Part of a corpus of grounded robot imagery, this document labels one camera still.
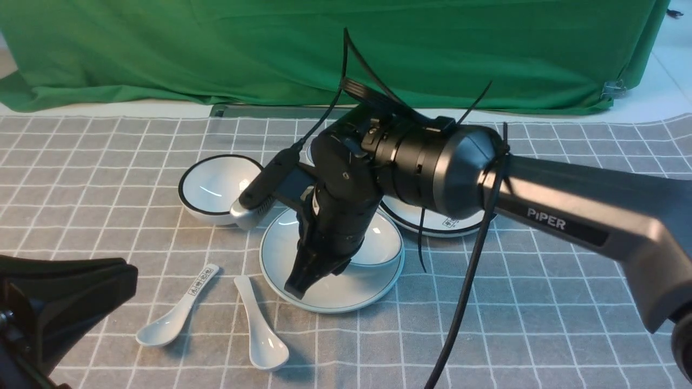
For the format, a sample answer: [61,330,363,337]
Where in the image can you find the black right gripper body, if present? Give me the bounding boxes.
[296,184,382,271]

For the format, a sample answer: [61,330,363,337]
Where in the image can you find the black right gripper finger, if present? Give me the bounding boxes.
[284,243,338,300]

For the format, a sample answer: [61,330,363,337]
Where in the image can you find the plain white spoon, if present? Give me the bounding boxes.
[233,275,290,371]

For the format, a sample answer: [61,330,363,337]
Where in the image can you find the thin rimmed white bowl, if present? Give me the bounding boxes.
[349,211,404,270]

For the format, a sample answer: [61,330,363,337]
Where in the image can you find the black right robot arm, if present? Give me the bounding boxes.
[284,104,691,388]

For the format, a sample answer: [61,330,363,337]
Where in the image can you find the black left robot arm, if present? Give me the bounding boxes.
[1,254,138,388]

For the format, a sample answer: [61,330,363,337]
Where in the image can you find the plain white plate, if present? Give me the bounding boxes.
[259,210,405,314]

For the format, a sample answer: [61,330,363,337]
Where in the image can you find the cartoon printed black rimmed plate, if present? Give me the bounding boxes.
[380,197,484,237]

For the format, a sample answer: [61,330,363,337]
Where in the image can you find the black rimmed white bowl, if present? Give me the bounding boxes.
[177,154,263,226]

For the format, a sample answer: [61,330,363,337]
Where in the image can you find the white spoon with print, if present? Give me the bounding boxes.
[135,264,220,347]

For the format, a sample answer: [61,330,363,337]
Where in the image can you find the green backdrop cloth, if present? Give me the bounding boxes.
[1,1,669,115]

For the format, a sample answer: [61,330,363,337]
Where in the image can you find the grey checked tablecloth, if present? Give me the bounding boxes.
[1,116,689,388]

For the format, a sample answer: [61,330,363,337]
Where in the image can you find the metal clip on cloth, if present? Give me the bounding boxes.
[601,79,628,99]

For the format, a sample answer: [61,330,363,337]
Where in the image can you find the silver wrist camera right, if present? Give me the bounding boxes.
[230,147,301,231]

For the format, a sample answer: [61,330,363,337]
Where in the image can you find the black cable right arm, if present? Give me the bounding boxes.
[423,123,511,389]

